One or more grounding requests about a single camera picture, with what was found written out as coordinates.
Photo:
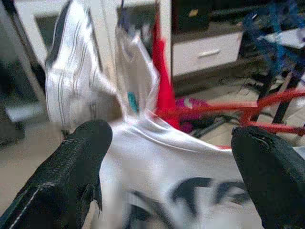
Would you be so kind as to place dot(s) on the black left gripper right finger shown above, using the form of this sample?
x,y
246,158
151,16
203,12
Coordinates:
x,y
274,176

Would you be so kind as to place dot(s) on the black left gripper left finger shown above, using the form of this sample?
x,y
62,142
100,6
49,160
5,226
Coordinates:
x,y
59,171

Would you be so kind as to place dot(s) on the red clothes hanger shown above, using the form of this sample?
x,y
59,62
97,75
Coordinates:
x,y
226,107

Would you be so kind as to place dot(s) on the white T-shirt with black print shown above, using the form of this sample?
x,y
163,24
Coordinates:
x,y
155,162

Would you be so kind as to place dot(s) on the blue clothes hanger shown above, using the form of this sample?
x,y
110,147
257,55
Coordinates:
x,y
276,14

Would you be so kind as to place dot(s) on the steel clothes rack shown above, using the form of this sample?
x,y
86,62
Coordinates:
x,y
284,112

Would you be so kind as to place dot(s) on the pink vacuum cleaner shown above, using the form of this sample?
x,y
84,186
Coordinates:
x,y
188,107

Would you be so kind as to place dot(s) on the white jacket with striped hem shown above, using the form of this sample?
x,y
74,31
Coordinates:
x,y
69,59

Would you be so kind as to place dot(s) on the white shirt with teal print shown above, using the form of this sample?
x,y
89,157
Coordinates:
x,y
135,71

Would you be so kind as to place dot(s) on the television stand with white drawer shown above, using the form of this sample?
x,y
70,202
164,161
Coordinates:
x,y
205,55

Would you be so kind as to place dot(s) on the red sleeveless shirt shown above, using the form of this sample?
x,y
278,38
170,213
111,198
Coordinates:
x,y
164,78

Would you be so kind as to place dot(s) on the white glass door cabinet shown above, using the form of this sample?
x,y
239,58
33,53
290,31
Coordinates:
x,y
23,14

